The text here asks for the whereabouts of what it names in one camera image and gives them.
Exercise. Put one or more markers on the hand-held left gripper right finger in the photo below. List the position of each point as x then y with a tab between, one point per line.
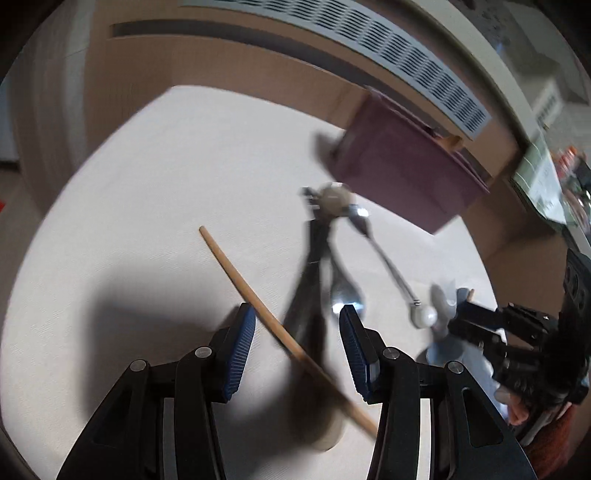
355	355

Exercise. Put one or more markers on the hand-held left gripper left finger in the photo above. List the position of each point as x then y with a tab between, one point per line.
240	350

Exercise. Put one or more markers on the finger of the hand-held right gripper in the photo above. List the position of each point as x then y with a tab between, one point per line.
482	314
480	339

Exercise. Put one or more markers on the plain metal spoon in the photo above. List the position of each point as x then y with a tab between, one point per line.
348	295

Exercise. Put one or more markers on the wooden chopstick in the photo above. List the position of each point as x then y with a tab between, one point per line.
240	281

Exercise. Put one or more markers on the metal spoon with white end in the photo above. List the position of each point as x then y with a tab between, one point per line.
390	265

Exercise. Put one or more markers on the purple utensil container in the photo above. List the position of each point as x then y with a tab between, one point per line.
397	170

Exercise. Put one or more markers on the person's right hand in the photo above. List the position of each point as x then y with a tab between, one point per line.
517	413

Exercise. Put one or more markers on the beige round object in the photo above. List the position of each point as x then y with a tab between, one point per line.
328	441

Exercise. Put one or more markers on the green and white box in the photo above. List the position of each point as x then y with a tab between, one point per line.
540	184

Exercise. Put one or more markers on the colourful packages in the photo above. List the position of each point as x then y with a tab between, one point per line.
575	175

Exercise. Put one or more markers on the white window ledge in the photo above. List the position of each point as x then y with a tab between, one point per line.
485	60

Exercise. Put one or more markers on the grey vent grille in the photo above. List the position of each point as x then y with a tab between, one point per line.
392	50

